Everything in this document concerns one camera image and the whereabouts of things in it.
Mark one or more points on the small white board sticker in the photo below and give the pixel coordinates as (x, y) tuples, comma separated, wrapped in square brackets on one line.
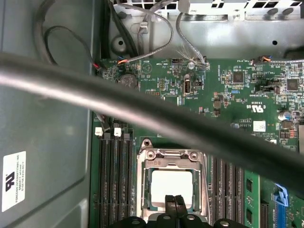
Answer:
[(259, 126)]

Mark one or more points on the white label sticker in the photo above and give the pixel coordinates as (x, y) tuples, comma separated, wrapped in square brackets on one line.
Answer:
[(14, 180)]

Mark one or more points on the silver CPU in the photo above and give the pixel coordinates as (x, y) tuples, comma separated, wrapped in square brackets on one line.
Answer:
[(171, 185)]

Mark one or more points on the green motherboard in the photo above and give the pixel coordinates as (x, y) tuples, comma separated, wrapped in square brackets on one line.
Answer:
[(213, 78)]

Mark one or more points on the green RAM stick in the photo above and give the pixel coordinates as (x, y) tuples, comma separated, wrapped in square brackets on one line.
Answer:
[(255, 199)]

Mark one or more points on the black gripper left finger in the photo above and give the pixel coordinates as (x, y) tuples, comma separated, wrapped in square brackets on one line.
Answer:
[(169, 204)]

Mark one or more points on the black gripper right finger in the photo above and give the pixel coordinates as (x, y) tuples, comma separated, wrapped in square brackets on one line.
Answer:
[(180, 204)]

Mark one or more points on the coin cell battery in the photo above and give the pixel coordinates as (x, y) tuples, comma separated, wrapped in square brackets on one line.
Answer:
[(128, 80)]

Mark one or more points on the blue expansion slot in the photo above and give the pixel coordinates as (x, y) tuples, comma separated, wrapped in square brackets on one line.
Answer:
[(281, 213)]

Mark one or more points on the metal drive cage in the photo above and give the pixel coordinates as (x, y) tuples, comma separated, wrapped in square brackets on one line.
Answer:
[(232, 13)]

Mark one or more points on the internal USB port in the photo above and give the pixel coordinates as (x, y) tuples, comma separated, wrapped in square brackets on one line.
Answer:
[(187, 88)]

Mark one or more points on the black RAM slot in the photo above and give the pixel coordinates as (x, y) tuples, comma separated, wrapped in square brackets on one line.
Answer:
[(104, 180), (240, 199), (113, 180), (132, 180), (213, 190), (222, 194), (231, 197), (123, 180)]

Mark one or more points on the metal socket cover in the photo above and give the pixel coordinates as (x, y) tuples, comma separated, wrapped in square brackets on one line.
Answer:
[(175, 164)]

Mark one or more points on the CPU socket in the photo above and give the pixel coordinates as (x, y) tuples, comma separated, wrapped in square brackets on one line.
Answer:
[(145, 145)]

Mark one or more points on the black PC case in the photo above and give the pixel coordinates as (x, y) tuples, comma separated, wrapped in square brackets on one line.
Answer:
[(47, 114)]

